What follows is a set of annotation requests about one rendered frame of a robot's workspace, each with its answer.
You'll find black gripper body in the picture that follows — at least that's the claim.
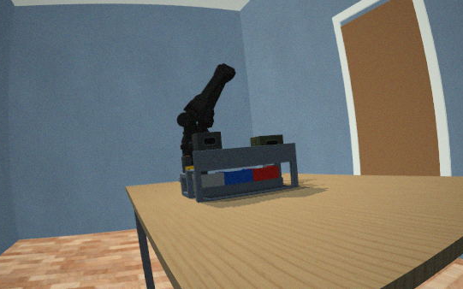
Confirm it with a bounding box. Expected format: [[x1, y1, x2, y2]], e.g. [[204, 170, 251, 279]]
[[181, 127, 199, 150]]

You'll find olive green case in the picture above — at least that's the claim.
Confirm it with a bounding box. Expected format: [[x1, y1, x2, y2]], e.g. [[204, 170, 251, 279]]
[[250, 134, 283, 146]]

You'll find grey metal shelf rack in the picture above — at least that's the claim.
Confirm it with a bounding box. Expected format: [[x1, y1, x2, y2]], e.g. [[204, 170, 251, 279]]
[[178, 143, 299, 203]]

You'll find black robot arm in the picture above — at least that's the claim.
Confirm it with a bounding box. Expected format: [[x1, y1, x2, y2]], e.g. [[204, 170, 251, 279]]
[[177, 63, 236, 133]]

